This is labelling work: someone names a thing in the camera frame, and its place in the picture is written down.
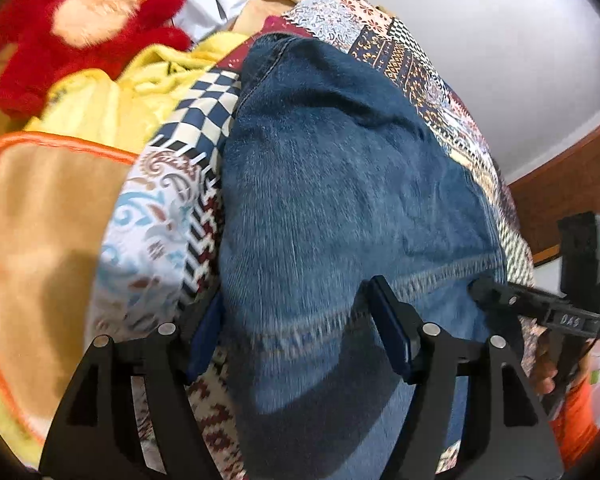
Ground person's right hand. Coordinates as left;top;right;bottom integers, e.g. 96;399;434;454
533;332;562;396

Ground brown wooden door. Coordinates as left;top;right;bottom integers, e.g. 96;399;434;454
507;110;600;266

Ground mustard cloth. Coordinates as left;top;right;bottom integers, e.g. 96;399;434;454
235;0;321;36

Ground blue denim jeans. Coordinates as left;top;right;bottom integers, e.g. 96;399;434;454
217;32;511;480

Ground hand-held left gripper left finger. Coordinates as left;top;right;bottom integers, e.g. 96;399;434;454
37;292;226;480

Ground yellow cloth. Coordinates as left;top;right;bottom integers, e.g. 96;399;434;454
25;30;253;153

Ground tan cushion with orange border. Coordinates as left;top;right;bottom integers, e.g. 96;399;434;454
0;132;141;446

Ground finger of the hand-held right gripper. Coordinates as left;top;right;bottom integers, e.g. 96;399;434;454
467;277;544;319

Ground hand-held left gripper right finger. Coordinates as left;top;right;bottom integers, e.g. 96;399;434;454
367;275;566;480

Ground patchwork printed bedsheet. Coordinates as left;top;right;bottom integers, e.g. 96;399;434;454
87;0;536;480

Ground red plush toy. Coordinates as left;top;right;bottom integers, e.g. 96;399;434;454
0;0;193;118

